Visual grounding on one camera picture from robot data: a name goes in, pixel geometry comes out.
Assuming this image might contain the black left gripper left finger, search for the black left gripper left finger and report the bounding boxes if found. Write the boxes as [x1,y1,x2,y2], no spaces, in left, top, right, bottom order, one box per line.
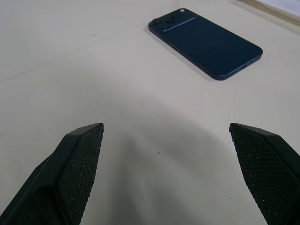
[0,122,105,225]

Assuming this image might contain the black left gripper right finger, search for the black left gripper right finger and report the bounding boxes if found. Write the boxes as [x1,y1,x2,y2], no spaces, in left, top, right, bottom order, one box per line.
[229,122,300,225]

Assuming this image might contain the dark blue smartphone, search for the dark blue smartphone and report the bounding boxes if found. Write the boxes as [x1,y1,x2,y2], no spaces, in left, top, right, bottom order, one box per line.
[148,8,263,81]

